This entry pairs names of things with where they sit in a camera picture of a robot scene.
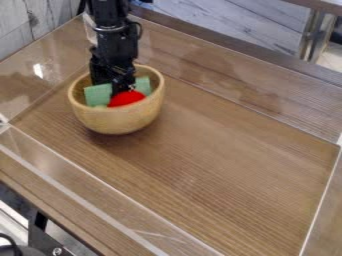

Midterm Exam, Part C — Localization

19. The black table leg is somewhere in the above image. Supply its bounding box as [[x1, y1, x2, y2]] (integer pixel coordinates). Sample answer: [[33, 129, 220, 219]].
[[28, 211, 48, 248]]

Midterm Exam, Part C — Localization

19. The black cable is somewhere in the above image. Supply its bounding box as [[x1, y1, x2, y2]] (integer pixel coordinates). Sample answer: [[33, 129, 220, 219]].
[[0, 233, 23, 256]]

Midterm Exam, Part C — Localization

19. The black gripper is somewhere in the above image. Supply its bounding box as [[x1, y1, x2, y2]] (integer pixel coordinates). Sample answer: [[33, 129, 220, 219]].
[[88, 0, 142, 95]]

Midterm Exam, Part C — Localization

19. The brown wooden bowl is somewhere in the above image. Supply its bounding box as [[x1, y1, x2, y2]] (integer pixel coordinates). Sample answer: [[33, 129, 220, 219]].
[[67, 64, 166, 135]]

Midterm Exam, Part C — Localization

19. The red ball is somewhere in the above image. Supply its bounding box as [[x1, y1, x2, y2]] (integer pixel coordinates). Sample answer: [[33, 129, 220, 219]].
[[108, 90, 146, 107]]

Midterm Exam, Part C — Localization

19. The metal table leg background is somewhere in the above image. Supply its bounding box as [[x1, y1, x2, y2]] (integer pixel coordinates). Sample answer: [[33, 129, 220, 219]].
[[298, 10, 337, 63]]

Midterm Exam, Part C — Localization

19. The clear acrylic tray wall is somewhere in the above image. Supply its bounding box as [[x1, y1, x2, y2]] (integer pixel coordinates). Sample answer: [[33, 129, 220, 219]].
[[0, 121, 223, 256]]

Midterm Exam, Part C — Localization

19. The green foam stick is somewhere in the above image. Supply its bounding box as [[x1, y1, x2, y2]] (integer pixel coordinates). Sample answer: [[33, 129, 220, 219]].
[[84, 76, 152, 108]]

